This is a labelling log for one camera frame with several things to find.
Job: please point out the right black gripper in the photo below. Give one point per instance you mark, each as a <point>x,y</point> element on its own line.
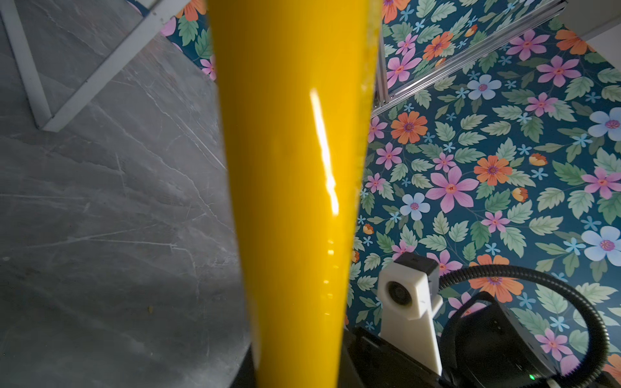
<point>369,361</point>

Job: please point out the yellow pasta bag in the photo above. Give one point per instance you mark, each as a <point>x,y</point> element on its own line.
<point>296,84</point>

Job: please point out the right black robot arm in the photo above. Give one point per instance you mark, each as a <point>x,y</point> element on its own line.
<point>482,345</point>

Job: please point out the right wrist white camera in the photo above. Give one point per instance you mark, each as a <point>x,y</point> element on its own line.
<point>408,289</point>

